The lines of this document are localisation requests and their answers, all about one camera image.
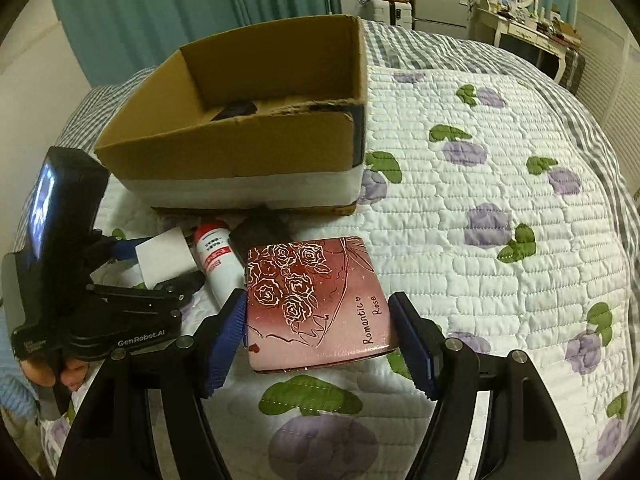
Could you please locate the white suitcase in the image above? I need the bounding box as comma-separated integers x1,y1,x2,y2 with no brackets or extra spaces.
360,0,413,29

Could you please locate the white louvered wardrobe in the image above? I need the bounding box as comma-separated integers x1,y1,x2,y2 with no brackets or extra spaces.
576,0,639,166

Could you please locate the white charger cube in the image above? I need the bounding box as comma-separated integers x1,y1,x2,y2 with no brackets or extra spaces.
136,226,198,289

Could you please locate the white bottle red cap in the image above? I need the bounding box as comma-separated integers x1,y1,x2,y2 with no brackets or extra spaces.
194,220,245,307

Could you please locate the teal curtain left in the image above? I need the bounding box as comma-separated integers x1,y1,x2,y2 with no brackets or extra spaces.
52,0,342,87

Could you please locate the white vanity desk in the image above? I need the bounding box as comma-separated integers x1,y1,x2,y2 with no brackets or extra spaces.
469,6,573,84

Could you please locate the dark suitcase under desk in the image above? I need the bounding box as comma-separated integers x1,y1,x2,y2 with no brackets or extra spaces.
560,49,586,96

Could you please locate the grey mini fridge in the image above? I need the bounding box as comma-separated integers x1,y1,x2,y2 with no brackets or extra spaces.
413,0,470,39

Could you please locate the white floral quilt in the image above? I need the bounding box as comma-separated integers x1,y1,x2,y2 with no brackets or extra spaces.
39,64,632,480

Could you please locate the person's left hand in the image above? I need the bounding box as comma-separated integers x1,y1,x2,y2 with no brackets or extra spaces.
20,356,89,392

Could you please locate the brown cardboard box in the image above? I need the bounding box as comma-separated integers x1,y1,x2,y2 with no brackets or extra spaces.
94,15,368,214

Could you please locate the black multi-port charger block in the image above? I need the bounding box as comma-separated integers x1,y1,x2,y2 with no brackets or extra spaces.
230,208,293,264

